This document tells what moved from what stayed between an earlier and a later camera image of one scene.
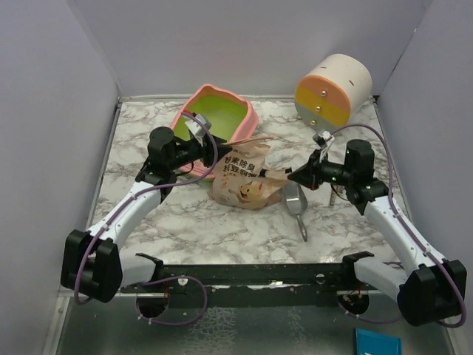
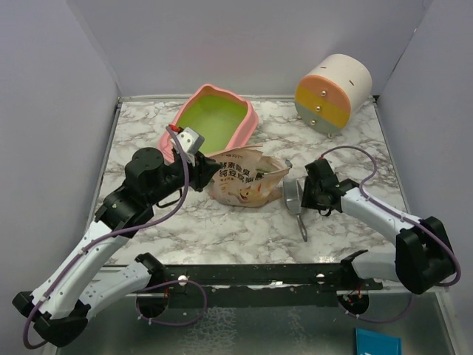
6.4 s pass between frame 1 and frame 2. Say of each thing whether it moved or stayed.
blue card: stayed
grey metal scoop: stayed
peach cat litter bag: moved
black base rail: stayed
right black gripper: moved
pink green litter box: stayed
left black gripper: moved
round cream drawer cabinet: stayed
